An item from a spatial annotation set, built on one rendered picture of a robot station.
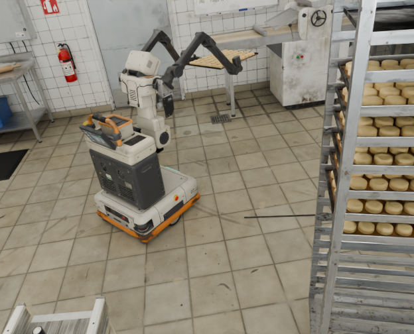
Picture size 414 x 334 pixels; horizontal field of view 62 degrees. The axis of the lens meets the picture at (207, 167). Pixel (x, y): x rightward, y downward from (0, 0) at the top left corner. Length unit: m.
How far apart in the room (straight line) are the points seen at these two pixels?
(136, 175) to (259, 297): 1.14
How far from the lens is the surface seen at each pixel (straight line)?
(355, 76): 0.90
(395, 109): 0.99
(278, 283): 2.41
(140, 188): 2.49
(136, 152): 2.36
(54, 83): 5.36
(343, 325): 2.11
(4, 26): 5.11
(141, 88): 2.51
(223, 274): 2.47
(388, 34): 0.92
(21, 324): 1.46
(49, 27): 5.16
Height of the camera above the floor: 1.90
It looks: 33 degrees down
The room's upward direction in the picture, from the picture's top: 7 degrees counter-clockwise
